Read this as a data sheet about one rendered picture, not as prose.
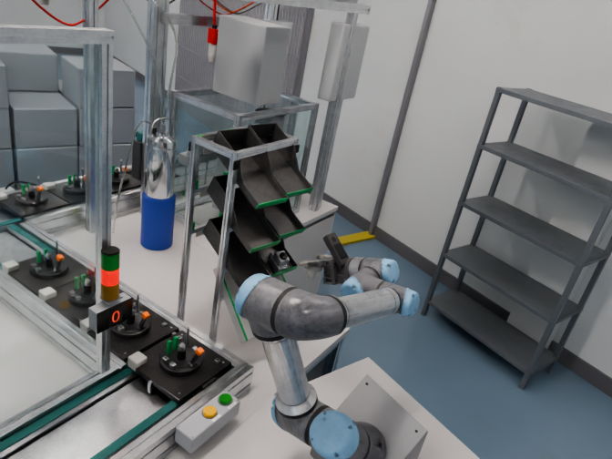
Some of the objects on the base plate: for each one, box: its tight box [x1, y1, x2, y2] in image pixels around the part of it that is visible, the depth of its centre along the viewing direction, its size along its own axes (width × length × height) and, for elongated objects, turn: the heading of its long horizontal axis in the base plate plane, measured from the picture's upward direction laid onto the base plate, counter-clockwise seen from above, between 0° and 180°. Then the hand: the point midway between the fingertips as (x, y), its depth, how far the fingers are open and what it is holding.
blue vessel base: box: [140, 191, 176, 250], centre depth 253 cm, size 16×16×27 cm
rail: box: [109, 361, 254, 459], centre depth 145 cm, size 6×89×11 cm, turn 126°
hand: (309, 259), depth 179 cm, fingers open, 8 cm apart
